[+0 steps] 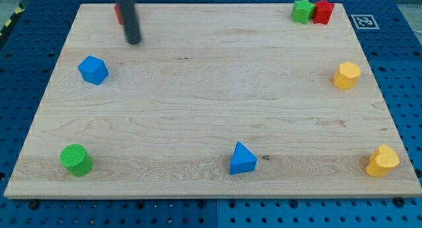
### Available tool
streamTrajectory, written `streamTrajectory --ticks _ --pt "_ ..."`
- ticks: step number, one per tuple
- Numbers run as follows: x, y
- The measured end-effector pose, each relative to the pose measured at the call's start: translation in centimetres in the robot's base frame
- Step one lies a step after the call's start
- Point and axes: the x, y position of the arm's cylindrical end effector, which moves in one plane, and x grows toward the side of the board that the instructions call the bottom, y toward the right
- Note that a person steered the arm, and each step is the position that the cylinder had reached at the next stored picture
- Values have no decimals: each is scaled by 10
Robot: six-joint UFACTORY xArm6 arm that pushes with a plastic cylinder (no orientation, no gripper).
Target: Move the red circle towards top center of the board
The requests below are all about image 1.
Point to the red circle block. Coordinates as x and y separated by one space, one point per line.
118 14

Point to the wooden board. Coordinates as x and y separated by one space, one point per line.
165 122

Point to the blue triangle block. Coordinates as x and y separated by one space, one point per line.
242 161

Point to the blue cube block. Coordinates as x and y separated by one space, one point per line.
93 70

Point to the green star block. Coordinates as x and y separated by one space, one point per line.
302 11

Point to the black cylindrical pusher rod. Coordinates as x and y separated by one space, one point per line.
130 21

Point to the yellow hexagon block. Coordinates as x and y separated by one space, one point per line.
346 76

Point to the green cylinder block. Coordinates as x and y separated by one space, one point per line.
76 160

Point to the red star block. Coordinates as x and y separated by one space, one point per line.
322 12

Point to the white fiducial marker tag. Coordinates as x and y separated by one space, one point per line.
364 22

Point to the yellow heart block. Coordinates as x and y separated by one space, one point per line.
382 161

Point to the yellow black hazard tape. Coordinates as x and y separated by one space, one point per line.
12 20

